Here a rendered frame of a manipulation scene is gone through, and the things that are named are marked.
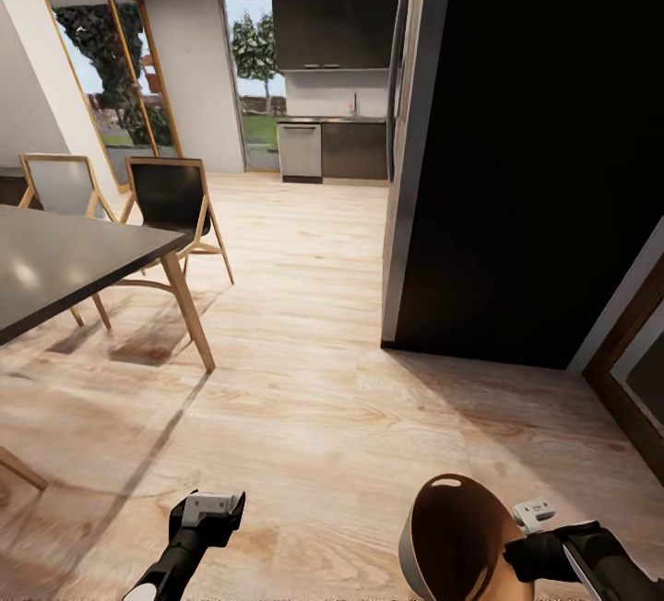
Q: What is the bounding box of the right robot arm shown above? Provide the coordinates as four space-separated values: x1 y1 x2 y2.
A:
504 499 664 601

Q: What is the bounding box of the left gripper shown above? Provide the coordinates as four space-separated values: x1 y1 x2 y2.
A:
166 493 246 572

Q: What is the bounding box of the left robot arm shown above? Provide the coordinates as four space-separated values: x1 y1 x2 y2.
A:
123 491 246 601

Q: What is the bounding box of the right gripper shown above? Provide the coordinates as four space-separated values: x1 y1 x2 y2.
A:
504 531 566 583

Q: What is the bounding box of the trash can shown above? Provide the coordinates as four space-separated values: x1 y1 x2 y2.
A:
398 473 535 601

